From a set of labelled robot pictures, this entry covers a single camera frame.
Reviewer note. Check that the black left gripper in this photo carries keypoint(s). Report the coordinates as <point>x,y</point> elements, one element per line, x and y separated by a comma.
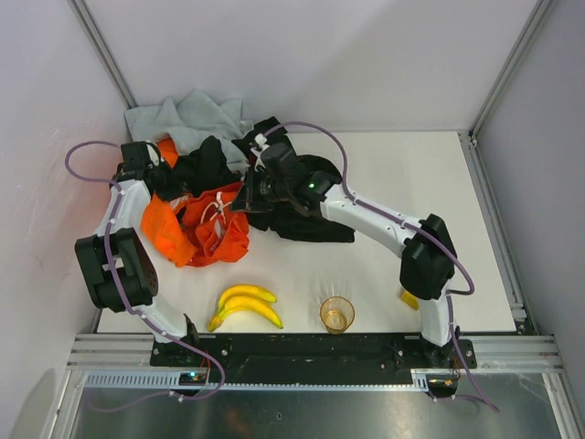
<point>169,184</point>

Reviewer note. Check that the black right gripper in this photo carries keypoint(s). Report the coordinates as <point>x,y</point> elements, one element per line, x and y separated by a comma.
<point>247,192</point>

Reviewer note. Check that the black zip jacket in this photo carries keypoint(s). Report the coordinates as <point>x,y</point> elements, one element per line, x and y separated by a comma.
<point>207,168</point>

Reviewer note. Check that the orange shorts white drawstring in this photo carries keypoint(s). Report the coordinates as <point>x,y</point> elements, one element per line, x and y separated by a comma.
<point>212,231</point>

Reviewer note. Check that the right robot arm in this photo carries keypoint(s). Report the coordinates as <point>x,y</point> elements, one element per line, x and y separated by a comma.
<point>429,267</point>

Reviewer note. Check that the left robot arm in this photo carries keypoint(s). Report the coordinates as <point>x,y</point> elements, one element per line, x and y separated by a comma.
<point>118,271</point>

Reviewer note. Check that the orange cloth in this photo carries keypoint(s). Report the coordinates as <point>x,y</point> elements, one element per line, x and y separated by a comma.
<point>156,219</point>

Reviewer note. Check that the grey cloth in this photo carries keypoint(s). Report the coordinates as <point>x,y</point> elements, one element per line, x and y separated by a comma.
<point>190,122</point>

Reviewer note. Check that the upper yellow banana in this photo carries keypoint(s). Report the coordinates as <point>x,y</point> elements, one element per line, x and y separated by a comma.
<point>249,290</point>

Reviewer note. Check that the yellow banana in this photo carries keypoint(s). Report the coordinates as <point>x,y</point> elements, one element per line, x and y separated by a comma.
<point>249,290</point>
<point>247,311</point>

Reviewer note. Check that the lower yellow banana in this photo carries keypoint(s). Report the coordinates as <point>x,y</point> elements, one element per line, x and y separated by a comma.
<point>247,311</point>

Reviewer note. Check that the amber plastic cup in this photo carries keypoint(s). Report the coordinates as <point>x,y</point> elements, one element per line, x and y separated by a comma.
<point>337,314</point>

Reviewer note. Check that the yellow cube block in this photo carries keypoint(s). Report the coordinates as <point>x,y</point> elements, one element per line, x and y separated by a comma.
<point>410,300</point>

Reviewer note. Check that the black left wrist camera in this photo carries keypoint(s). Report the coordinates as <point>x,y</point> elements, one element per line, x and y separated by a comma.
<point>138,158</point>

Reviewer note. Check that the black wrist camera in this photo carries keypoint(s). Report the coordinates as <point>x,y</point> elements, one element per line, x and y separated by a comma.
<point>138,158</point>
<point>280,161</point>

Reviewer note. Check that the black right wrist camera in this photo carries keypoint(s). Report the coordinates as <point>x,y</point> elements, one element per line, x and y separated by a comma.
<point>280,161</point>

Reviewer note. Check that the left aluminium frame post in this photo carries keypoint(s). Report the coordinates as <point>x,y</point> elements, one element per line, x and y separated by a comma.
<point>96,38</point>

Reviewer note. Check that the aluminium frame post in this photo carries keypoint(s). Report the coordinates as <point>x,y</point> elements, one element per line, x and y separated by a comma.
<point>527,37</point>
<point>96,38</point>

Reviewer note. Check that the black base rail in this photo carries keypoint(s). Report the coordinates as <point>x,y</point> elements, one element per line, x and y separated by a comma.
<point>324,359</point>

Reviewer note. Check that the right aluminium frame rail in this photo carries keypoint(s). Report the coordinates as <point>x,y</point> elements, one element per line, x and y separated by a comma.
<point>520,310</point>

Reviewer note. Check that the right aluminium frame post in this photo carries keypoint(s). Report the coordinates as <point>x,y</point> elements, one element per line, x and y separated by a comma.
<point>527,37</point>

